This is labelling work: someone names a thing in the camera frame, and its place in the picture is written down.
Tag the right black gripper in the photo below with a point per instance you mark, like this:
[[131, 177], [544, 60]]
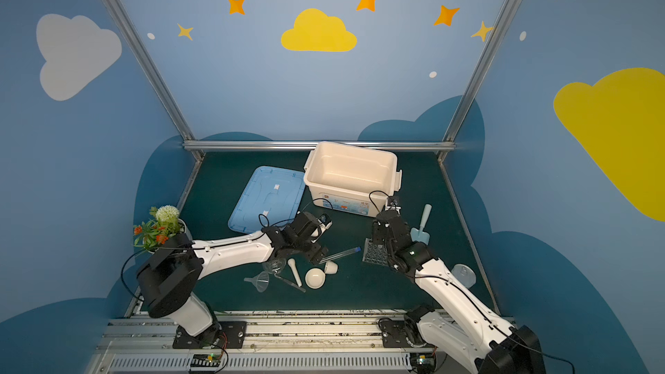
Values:
[[388, 222]]

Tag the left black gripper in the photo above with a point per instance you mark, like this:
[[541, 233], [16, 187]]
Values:
[[314, 251]]

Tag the clear test tube rack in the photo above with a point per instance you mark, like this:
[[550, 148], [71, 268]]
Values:
[[375, 254]]

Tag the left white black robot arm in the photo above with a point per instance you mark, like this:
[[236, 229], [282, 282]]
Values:
[[167, 279]]

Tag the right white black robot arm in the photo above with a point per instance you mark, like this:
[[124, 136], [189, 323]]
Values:
[[478, 339]]

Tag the white ceramic pestle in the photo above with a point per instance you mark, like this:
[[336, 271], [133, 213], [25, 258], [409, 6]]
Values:
[[292, 265]]

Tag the light blue plastic scoop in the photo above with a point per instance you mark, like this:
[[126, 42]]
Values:
[[419, 234]]

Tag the clear glass petri dish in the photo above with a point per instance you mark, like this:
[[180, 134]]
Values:
[[275, 266]]

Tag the light blue bin lid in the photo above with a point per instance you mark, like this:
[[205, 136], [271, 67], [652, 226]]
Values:
[[272, 194]]

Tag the white ceramic mortar bowl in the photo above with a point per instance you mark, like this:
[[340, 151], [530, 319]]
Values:
[[315, 278]]

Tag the glass stirring rod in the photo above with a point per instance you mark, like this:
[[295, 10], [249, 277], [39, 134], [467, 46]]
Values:
[[290, 284]]

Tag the small white crucible cup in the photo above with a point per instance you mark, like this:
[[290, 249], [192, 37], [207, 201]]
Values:
[[331, 268]]

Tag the clear plastic funnel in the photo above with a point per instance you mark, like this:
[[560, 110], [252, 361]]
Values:
[[260, 282]]

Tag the white plastic storage bin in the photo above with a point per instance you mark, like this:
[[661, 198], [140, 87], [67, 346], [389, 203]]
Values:
[[351, 179]]

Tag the clear plastic beaker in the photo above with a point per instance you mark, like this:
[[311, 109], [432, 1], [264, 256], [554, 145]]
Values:
[[464, 274]]

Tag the right controller circuit board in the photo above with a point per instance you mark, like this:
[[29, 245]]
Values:
[[423, 363]]

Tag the controller circuit board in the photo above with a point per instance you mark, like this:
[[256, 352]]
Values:
[[423, 363], [206, 363]]

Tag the potted flower plant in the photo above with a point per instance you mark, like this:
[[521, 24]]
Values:
[[164, 224]]

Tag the left controller circuit board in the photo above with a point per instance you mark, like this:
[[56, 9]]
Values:
[[206, 363]]

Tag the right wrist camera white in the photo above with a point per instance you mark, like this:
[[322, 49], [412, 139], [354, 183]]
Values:
[[392, 203]]

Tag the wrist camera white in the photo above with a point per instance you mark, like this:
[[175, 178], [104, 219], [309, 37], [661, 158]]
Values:
[[324, 222], [392, 203]]

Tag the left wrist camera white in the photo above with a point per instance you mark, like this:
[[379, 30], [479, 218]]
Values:
[[324, 222]]

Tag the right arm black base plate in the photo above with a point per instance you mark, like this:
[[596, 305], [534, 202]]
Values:
[[400, 333]]

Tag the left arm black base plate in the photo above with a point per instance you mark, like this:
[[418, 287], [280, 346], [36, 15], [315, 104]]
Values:
[[221, 334]]

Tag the aluminium rail base frame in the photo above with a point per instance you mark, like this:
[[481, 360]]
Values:
[[332, 341]]

